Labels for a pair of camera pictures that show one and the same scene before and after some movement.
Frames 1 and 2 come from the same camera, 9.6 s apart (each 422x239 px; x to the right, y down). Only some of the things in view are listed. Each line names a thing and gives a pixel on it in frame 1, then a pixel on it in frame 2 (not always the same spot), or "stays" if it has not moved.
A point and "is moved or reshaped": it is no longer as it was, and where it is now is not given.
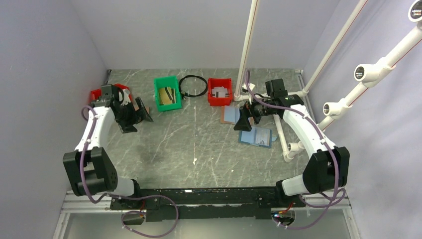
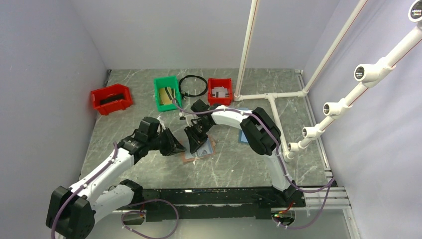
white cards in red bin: [220, 92] stays
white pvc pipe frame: [365, 74] stays
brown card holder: [229, 115] is moved or reshaped
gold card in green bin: [167, 95] stays
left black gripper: [141, 114] → [173, 146]
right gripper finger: [244, 124] → [196, 139]
